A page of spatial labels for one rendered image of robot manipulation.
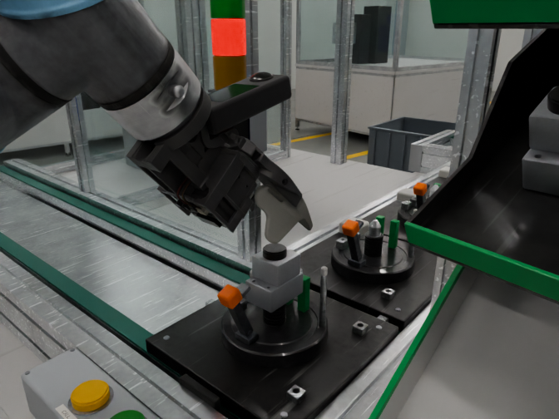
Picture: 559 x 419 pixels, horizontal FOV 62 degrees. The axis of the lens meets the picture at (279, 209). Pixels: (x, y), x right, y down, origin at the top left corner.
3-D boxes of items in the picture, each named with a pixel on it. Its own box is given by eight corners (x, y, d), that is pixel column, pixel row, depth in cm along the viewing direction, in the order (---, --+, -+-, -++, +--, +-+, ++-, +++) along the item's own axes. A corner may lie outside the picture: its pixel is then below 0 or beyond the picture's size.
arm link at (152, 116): (136, 40, 40) (196, 41, 35) (167, 78, 44) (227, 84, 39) (83, 105, 38) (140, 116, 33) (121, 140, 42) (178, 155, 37)
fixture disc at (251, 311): (280, 386, 52) (280, 372, 52) (199, 336, 61) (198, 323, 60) (348, 328, 62) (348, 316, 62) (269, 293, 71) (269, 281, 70)
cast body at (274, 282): (271, 313, 56) (270, 262, 53) (244, 301, 59) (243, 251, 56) (313, 286, 62) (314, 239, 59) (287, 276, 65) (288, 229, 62)
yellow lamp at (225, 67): (230, 91, 68) (229, 56, 66) (207, 89, 71) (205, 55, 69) (254, 88, 71) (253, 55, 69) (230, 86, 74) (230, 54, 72)
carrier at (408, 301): (403, 333, 65) (412, 253, 60) (273, 278, 79) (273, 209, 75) (466, 269, 82) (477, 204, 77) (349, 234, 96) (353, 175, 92)
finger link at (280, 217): (289, 263, 52) (230, 217, 48) (314, 219, 54) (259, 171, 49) (306, 266, 50) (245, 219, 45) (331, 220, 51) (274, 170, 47)
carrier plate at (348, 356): (286, 452, 47) (286, 436, 46) (145, 351, 61) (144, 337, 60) (398, 338, 64) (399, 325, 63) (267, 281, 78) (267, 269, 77)
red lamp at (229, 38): (229, 56, 66) (227, 18, 64) (205, 54, 69) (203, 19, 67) (253, 54, 69) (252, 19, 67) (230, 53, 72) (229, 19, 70)
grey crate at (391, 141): (477, 190, 223) (484, 144, 215) (363, 167, 261) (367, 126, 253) (503, 171, 253) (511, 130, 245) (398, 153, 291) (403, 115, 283)
